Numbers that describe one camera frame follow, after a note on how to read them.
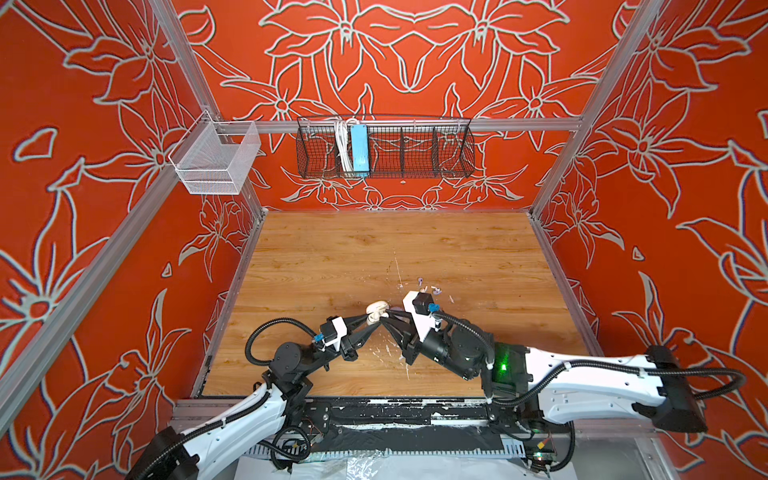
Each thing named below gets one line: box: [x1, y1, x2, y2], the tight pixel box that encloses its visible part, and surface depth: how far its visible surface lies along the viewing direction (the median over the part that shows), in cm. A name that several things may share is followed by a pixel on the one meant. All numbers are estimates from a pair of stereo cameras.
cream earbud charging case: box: [366, 301, 389, 325], surface depth 65 cm
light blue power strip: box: [351, 124, 369, 172], surface depth 91 cm
